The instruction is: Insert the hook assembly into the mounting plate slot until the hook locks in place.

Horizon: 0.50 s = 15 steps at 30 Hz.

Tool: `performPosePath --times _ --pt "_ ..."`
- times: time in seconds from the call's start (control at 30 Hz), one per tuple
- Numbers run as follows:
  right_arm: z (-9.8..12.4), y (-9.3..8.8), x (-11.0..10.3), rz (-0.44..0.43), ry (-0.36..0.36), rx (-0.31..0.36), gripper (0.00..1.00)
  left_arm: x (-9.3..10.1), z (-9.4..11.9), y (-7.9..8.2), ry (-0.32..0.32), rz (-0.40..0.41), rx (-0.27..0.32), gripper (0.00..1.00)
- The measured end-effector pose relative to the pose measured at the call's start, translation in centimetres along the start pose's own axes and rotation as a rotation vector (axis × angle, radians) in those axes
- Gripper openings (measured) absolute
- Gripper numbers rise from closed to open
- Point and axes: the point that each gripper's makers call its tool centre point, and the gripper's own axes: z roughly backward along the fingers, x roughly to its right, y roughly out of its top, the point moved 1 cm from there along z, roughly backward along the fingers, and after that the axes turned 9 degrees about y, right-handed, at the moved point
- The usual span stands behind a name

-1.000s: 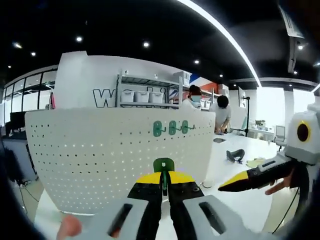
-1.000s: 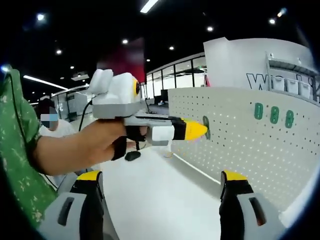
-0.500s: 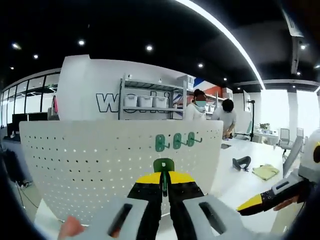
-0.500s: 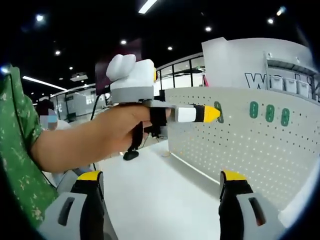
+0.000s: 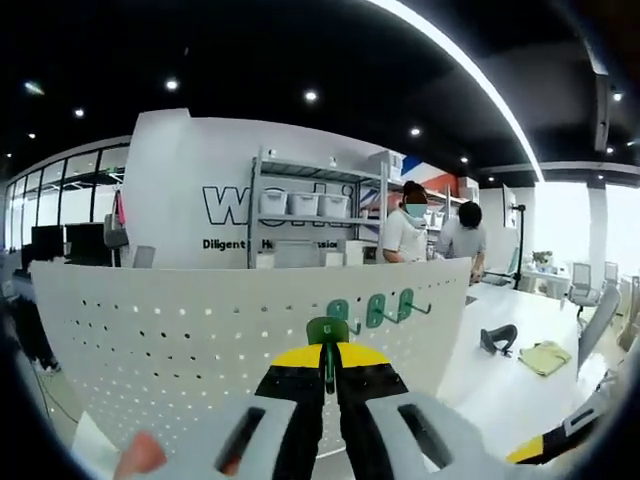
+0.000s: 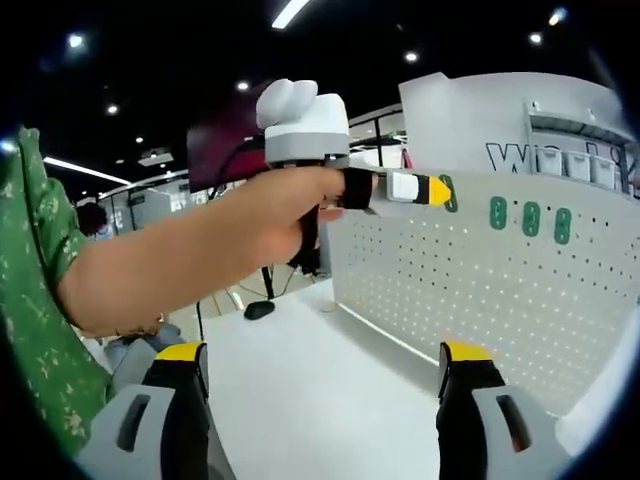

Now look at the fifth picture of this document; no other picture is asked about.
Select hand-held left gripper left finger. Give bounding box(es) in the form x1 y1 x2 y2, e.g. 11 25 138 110
182 342 331 480

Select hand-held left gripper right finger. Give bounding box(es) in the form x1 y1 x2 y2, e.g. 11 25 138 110
332 342 507 480

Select white perforated mounting plate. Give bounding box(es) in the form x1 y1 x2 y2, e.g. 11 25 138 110
26 256 474 457

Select person's left hand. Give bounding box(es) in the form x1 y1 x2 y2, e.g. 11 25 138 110
114 431 169 480

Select yellow-green cloth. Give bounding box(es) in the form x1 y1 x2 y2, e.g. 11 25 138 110
516 340 573 378

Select black curved headband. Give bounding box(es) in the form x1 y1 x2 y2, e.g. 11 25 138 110
479 323 519 358

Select black tripod stand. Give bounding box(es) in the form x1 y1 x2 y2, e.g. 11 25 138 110
510 203 529 292

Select white storage bin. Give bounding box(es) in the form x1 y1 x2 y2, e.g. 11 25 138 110
288 191 320 218
259 191 289 217
317 193 352 219

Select black monitor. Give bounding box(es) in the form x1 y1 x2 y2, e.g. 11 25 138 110
30 224 67 262
64 222 107 267

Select grey metal shelf rack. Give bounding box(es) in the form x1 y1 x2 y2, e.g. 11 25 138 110
246 146 392 269

